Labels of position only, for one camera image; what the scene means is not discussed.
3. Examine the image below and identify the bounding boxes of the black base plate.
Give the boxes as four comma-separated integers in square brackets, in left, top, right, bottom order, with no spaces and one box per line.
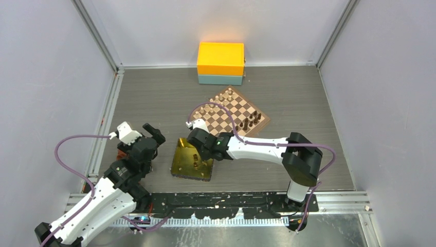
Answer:
[133,192,319,219]

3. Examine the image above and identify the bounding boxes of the wooden chessboard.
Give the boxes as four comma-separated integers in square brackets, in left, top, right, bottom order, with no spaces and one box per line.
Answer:
[190,85,270,137]

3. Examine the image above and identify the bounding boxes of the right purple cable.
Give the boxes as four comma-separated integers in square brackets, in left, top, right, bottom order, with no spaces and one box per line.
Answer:
[186,102,337,234]

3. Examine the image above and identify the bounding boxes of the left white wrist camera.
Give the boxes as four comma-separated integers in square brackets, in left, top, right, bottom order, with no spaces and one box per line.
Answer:
[117,121,142,145]

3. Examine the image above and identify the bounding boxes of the yellow transparent tray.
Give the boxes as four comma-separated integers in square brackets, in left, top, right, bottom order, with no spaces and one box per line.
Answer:
[170,137,214,182]

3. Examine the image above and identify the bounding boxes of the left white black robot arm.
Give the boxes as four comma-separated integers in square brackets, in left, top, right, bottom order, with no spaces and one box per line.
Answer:
[34,122,166,246]

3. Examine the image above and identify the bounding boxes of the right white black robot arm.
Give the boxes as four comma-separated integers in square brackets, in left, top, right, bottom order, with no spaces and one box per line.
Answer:
[187,128,323,211]

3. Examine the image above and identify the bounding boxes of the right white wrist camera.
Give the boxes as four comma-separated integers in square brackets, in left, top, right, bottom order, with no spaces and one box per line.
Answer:
[192,118,209,133]

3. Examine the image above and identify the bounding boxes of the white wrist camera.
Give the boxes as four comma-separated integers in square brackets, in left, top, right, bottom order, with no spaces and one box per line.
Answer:
[117,121,142,145]
[192,118,209,133]

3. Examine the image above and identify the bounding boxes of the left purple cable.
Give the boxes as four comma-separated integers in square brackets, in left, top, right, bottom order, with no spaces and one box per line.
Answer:
[40,134,171,247]

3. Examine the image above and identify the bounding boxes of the purple cable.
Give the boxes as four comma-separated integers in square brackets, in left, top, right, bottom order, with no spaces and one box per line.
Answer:
[40,134,171,247]
[186,102,337,234]

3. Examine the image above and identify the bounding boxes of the grey-blue box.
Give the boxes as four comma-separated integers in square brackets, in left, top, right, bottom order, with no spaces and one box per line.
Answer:
[198,75,244,85]

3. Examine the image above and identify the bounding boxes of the yellow box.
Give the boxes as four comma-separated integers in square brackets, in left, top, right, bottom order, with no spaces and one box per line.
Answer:
[196,42,245,76]

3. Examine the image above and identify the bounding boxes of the brown cloth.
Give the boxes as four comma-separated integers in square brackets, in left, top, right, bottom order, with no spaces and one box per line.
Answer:
[116,150,127,161]

